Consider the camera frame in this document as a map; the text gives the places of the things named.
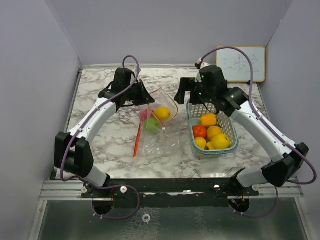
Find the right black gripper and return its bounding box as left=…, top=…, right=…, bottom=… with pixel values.
left=174, top=77, right=215, bottom=105

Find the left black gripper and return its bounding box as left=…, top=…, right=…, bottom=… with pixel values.
left=124, top=79, right=156, bottom=107

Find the pink fruit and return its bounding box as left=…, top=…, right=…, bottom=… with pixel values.
left=139, top=107, right=153, bottom=124

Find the green apple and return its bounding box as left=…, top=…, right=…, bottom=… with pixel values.
left=143, top=117, right=162, bottom=133

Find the clear zip top bag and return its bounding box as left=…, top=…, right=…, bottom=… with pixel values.
left=133, top=87, right=180, bottom=157

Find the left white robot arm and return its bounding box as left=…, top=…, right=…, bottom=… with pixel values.
left=54, top=67, right=155, bottom=198

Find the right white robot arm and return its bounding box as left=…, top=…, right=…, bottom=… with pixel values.
left=174, top=65, right=309, bottom=196

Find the light blue plastic basket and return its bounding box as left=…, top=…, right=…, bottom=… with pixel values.
left=186, top=102, right=239, bottom=160

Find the orange tangerine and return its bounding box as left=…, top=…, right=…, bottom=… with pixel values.
left=192, top=125, right=207, bottom=139

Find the small whiteboard with writing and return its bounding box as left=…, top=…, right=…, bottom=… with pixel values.
left=216, top=46, right=266, bottom=83

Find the orange fruit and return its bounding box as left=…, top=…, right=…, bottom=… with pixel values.
left=206, top=126, right=223, bottom=141

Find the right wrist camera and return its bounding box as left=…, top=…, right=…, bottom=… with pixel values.
left=194, top=58, right=211, bottom=83

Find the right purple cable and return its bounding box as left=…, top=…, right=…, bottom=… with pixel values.
left=194, top=46, right=316, bottom=218

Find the purple cable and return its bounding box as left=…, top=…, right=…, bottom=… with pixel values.
left=194, top=46, right=316, bottom=218
left=59, top=55, right=142, bottom=220

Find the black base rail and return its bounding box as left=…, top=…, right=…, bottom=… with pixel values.
left=81, top=178, right=259, bottom=209

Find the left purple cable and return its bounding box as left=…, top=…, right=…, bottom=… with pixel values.
left=59, top=55, right=142, bottom=220

